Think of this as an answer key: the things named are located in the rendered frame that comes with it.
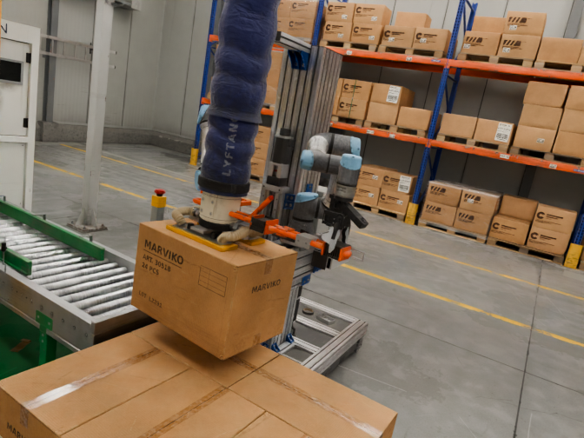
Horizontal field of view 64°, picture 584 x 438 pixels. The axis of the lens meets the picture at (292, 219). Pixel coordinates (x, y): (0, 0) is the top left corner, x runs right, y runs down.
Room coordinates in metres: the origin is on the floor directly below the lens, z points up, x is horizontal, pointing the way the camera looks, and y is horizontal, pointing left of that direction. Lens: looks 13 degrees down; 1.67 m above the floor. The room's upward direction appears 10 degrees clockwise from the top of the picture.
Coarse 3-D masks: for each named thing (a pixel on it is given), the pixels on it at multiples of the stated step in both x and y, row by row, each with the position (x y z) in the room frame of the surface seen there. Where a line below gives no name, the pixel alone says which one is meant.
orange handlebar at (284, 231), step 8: (200, 200) 2.05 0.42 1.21; (248, 200) 2.25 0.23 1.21; (232, 216) 1.93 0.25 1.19; (240, 216) 1.91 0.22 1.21; (280, 232) 1.79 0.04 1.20; (288, 232) 1.78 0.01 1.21; (296, 232) 1.81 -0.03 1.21; (312, 240) 1.73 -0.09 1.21; (320, 240) 1.75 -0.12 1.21; (320, 248) 1.69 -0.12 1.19; (344, 256) 1.64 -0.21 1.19
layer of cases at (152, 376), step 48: (144, 336) 1.97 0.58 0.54; (0, 384) 1.47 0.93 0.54; (48, 384) 1.51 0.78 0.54; (96, 384) 1.56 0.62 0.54; (144, 384) 1.62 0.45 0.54; (192, 384) 1.67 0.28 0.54; (240, 384) 1.73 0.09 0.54; (288, 384) 1.79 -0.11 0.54; (336, 384) 1.86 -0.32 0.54; (0, 432) 1.45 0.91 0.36; (48, 432) 1.30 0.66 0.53; (96, 432) 1.32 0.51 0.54; (144, 432) 1.36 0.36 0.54; (192, 432) 1.40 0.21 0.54; (240, 432) 1.44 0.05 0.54; (288, 432) 1.49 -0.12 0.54; (336, 432) 1.54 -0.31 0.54; (384, 432) 1.60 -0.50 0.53
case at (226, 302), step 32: (160, 224) 2.02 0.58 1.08; (160, 256) 1.91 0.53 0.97; (192, 256) 1.80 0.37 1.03; (224, 256) 1.75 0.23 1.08; (256, 256) 1.82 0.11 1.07; (288, 256) 1.94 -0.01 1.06; (160, 288) 1.89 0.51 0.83; (192, 288) 1.79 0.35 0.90; (224, 288) 1.69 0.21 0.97; (256, 288) 1.78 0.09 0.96; (288, 288) 1.97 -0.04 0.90; (160, 320) 1.88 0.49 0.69; (192, 320) 1.77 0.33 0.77; (224, 320) 1.68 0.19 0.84; (256, 320) 1.81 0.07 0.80; (224, 352) 1.67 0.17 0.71
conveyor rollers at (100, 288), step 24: (0, 216) 3.28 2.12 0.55; (0, 240) 2.84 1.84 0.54; (24, 240) 2.90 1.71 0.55; (48, 240) 3.03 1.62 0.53; (48, 264) 2.58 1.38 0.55; (72, 264) 2.64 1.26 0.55; (96, 264) 2.75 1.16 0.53; (48, 288) 2.30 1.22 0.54; (72, 288) 2.33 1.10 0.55; (96, 288) 2.38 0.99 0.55; (120, 288) 2.48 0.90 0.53; (96, 312) 2.15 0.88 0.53
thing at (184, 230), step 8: (168, 224) 1.98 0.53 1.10; (176, 224) 1.99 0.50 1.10; (184, 224) 2.01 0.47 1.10; (192, 224) 1.96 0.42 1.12; (176, 232) 1.94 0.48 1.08; (184, 232) 1.92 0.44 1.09; (192, 232) 1.92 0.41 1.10; (200, 240) 1.86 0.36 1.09; (208, 240) 1.86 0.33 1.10; (216, 240) 1.87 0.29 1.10; (216, 248) 1.81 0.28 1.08; (224, 248) 1.81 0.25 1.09; (232, 248) 1.85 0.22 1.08
